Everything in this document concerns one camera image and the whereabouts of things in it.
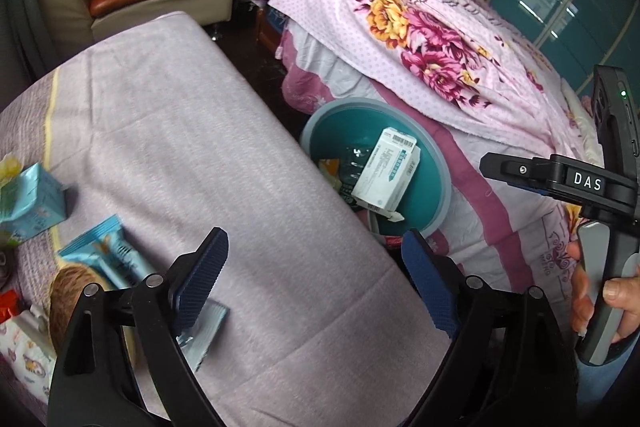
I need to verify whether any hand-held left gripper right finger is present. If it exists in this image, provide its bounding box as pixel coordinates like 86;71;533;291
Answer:
401;229;578;427

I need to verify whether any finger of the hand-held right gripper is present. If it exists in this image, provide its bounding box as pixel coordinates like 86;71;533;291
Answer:
479;153;556;196

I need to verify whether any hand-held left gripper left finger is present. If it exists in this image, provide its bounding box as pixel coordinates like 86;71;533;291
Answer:
47;227;230;427

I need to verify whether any silver blue foil wrapper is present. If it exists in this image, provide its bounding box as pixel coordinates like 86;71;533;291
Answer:
175;299;231;370

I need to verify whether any teal waste bin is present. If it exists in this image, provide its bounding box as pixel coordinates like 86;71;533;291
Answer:
299;98;453;239

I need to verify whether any white barcode medicine box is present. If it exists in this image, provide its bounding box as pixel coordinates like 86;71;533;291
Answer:
351;127;422;214

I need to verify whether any clear green-label plastic bottle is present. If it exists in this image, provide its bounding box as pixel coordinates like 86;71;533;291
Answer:
320;142;373;210

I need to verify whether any light blue milk carton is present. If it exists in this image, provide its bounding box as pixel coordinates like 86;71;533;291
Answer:
0;163;68;240

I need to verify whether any yellow plastic bag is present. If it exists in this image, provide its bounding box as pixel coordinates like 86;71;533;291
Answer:
0;154;23;188

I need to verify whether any person's right hand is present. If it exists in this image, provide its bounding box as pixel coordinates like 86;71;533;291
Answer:
567;239;640;343

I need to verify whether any pink white quilt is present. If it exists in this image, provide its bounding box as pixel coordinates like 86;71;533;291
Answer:
277;24;601;308

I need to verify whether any brown round disc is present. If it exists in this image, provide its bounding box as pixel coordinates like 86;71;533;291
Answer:
49;264;108;348

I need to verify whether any purple tablecloth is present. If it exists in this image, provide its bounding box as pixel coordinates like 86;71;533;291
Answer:
0;12;451;427

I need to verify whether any white printed packet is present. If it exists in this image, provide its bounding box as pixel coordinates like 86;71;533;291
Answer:
0;304;58;383

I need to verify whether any red snack wrapper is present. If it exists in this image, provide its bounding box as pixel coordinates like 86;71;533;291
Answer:
0;289;25;324

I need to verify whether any dark blue box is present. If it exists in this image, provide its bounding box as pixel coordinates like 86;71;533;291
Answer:
257;4;290;60

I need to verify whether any grey metal frame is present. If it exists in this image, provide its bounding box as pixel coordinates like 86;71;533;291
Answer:
5;0;48;78

